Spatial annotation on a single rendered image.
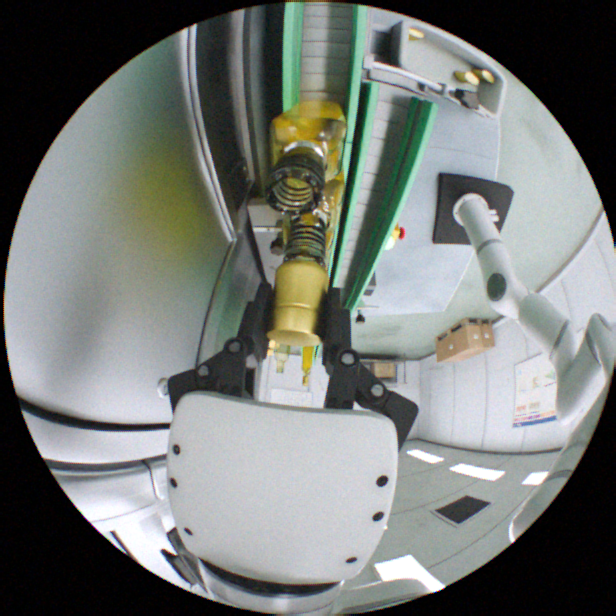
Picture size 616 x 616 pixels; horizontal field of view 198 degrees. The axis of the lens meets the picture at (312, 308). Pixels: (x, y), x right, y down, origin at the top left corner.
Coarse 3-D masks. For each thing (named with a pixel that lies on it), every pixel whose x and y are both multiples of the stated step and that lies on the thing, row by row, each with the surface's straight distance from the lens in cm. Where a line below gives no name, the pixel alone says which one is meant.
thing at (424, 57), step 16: (432, 32) 48; (400, 48) 42; (416, 48) 51; (432, 48) 53; (448, 48) 54; (464, 48) 50; (400, 64) 42; (416, 64) 50; (432, 64) 51; (448, 64) 54; (464, 64) 56; (480, 64) 55; (432, 80) 42; (448, 80) 52; (480, 80) 58; (496, 80) 55; (480, 96) 56; (496, 96) 53; (496, 112) 51
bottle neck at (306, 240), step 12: (300, 216) 16; (312, 216) 16; (324, 216) 17; (300, 228) 15; (312, 228) 15; (324, 228) 16; (288, 240) 15; (300, 240) 14; (312, 240) 14; (324, 240) 15; (288, 252) 14; (300, 252) 13; (312, 252) 13; (324, 252) 14; (324, 264) 14
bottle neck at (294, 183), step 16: (304, 144) 13; (288, 160) 11; (304, 160) 11; (320, 160) 12; (272, 176) 10; (288, 176) 10; (304, 176) 10; (320, 176) 10; (272, 192) 10; (288, 192) 12; (304, 192) 12; (320, 192) 10; (272, 208) 11; (288, 208) 11; (304, 208) 11
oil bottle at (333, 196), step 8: (328, 184) 17; (336, 184) 18; (344, 184) 18; (328, 192) 17; (336, 192) 17; (344, 192) 18; (328, 200) 17; (336, 200) 17; (320, 208) 17; (328, 208) 17; (336, 208) 17; (288, 216) 18; (328, 216) 17; (336, 216) 18; (288, 224) 19; (328, 224) 18; (336, 224) 19; (328, 232) 20
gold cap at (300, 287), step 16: (288, 272) 12; (304, 272) 12; (320, 272) 12; (288, 288) 11; (304, 288) 11; (320, 288) 12; (272, 304) 12; (288, 304) 11; (304, 304) 11; (320, 304) 12; (272, 320) 11; (288, 320) 11; (304, 320) 11; (320, 320) 11; (272, 336) 12; (288, 336) 11; (304, 336) 11; (320, 336) 11
